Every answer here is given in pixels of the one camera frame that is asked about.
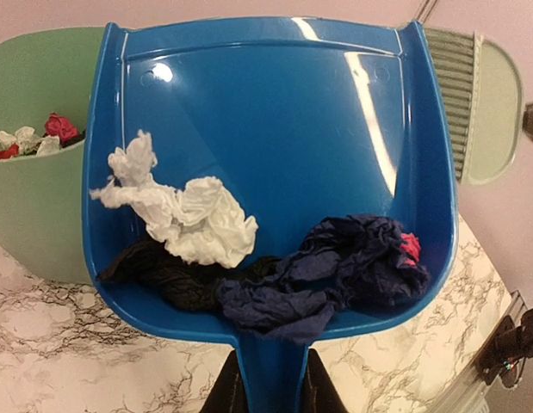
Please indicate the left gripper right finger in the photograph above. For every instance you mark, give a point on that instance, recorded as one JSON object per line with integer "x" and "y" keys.
{"x": 319, "y": 394}

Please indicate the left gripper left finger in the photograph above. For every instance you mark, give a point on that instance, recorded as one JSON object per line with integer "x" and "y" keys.
{"x": 228, "y": 393}

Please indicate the teal hand brush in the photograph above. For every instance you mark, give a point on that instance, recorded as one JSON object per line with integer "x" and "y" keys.
{"x": 483, "y": 98}

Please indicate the blue plastic dustpan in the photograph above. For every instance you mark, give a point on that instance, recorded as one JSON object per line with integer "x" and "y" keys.
{"x": 301, "y": 118}

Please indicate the paper scraps inside bin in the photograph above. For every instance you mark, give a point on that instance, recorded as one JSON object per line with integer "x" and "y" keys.
{"x": 59, "y": 134}

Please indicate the black and pink paper scrap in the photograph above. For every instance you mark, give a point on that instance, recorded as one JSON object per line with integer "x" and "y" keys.
{"x": 357, "y": 261}

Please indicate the black and white paper scrap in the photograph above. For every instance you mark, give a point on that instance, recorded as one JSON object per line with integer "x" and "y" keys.
{"x": 196, "y": 236}

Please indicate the teal plastic waste bin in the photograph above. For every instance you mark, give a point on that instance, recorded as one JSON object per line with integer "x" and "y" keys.
{"x": 40, "y": 197}

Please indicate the right aluminium corner post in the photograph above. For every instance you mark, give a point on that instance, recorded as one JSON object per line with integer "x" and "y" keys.
{"x": 425, "y": 10}

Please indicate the aluminium front frame rail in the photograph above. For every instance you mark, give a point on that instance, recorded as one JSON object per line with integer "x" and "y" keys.
{"x": 468, "y": 391}

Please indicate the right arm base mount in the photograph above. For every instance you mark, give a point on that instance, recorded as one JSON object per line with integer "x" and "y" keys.
{"x": 511, "y": 342}

